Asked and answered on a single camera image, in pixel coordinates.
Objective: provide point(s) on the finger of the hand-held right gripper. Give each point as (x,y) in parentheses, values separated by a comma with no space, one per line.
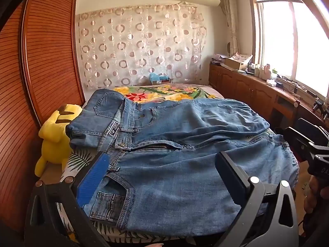
(299,141)

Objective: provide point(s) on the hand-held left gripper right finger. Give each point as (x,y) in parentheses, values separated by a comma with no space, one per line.
(231,177)

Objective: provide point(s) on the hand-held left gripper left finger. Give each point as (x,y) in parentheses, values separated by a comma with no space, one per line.
(88,182)

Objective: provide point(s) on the light blue denim pants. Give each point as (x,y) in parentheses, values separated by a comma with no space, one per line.
(180,175)

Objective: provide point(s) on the folded blue denim pants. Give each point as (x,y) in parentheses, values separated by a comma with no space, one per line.
(87,123)

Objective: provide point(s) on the person's right hand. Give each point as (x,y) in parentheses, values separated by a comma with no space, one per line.
(314,200)

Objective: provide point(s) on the leaf print bed sheet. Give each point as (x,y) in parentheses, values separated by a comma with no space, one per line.
(77,160)

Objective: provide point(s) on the yellow plush toy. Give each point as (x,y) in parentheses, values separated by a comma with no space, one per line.
(52,139)

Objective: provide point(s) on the white power strip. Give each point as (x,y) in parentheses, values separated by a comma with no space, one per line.
(272,83)

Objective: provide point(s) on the long wooden cabinet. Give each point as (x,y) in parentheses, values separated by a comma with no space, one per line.
(246,90)

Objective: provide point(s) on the cardboard box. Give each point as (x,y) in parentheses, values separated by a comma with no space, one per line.
(235,63)

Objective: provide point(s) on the floral blanket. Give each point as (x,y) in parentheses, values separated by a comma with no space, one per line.
(164,92)

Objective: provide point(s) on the blue cloth bundle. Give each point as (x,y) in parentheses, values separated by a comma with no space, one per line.
(158,78)

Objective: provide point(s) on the white window curtain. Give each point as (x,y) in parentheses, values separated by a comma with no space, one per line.
(231,20)

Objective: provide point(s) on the circle patterned sheer curtain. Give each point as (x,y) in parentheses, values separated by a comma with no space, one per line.
(138,46)

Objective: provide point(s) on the window with brown frame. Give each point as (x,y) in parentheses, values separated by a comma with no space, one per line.
(290,41)

